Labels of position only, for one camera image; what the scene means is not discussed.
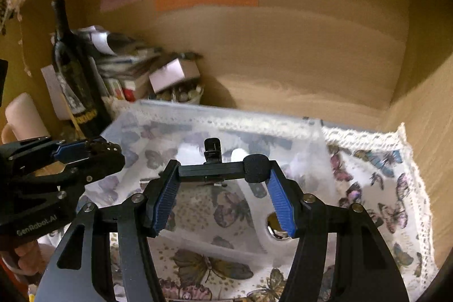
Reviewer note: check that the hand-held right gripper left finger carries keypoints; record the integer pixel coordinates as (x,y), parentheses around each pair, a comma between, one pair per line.
(163,204)

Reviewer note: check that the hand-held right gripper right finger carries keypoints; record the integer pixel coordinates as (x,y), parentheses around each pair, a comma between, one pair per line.
(282,204)

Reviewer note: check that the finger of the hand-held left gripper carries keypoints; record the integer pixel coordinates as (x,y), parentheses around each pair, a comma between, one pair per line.
(70,151)
(104,160)

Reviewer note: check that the black clip-on microphone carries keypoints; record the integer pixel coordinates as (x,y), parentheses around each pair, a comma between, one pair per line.
(226,169)

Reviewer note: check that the translucent plastic bag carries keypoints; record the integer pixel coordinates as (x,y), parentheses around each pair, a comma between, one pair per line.
(198,127)

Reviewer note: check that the person's left hand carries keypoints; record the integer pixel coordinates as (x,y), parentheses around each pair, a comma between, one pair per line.
(24,254)

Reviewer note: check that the white card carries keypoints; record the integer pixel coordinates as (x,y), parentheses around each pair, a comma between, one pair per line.
(53,89)

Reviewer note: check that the dark wine bottle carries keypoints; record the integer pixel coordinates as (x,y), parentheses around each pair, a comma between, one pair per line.
(76,82)

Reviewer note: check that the butterfly printed lace tablecloth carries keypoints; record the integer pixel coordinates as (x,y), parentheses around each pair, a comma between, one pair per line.
(371,188)

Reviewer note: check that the glass bowl of small trinkets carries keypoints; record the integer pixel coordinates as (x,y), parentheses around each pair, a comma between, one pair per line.
(182,93)

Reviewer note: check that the stack of papers and magazines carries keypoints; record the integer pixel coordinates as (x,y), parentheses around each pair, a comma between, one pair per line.
(122,58)

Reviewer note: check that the small cardboard box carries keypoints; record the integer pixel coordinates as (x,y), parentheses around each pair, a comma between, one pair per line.
(173,73)

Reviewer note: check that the white lace doily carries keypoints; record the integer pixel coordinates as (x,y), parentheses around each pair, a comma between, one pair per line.
(9,1)

